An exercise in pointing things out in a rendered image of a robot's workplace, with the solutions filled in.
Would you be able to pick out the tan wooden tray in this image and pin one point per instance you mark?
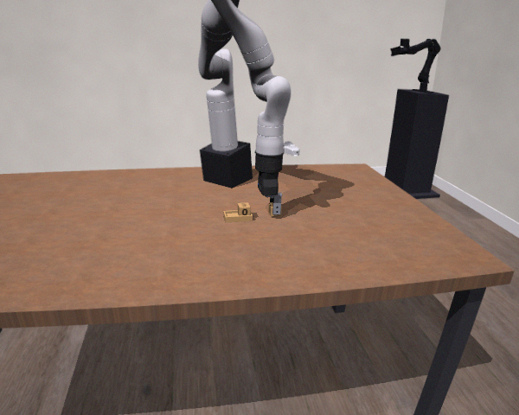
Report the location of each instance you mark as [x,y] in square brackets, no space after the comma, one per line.
[232,216]

